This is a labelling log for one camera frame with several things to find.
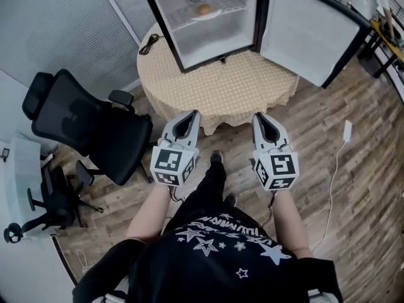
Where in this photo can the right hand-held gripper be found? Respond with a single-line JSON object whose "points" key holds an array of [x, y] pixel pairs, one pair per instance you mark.
{"points": [[279, 169]]}

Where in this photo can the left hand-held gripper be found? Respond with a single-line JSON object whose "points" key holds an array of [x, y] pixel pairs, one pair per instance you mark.
{"points": [[170, 163]]}

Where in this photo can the black mini fridge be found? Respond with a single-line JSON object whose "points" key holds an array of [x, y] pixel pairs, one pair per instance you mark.
{"points": [[309, 33]]}

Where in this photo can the white plate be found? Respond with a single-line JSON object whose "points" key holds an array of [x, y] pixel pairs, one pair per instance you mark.
{"points": [[217, 13]]}

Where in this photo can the brown round food piece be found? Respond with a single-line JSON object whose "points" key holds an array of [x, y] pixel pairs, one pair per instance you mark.
{"points": [[203, 9]]}

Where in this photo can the person's left forearm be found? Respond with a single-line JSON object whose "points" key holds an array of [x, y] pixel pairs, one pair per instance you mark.
{"points": [[148, 213]]}

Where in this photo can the person's right forearm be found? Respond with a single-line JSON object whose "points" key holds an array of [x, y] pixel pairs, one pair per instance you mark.
{"points": [[290, 223]]}

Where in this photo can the person's dark shoe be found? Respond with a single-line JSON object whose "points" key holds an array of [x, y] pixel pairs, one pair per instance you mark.
{"points": [[231, 199], [216, 156]]}

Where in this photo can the round table with checkered cloth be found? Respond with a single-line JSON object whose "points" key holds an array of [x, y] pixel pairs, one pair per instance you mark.
{"points": [[221, 90]]}

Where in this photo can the person's black trousers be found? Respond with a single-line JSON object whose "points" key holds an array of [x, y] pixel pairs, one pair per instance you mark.
{"points": [[211, 188]]}

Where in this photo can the white power adapter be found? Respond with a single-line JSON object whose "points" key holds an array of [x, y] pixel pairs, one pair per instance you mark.
{"points": [[348, 131]]}

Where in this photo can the black mesh office chair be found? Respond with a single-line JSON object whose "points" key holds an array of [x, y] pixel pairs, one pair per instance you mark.
{"points": [[94, 128]]}

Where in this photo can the person's black star t-shirt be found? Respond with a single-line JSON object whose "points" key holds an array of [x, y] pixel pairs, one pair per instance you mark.
{"points": [[205, 264]]}

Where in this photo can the small black office chair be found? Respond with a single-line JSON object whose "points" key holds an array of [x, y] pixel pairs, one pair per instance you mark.
{"points": [[60, 197]]}

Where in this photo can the wooden work table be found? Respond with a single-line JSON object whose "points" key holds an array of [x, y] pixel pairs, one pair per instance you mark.
{"points": [[386, 36]]}

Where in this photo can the white window blinds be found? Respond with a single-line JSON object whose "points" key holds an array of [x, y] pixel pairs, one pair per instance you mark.
{"points": [[63, 27]]}

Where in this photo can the white desk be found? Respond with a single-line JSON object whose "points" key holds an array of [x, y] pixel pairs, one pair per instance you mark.
{"points": [[22, 185]]}

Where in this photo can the black metal railing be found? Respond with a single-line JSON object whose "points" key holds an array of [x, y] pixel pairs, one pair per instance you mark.
{"points": [[397, 8]]}

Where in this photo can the small black device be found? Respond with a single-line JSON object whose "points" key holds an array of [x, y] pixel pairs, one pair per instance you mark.
{"points": [[5, 154]]}

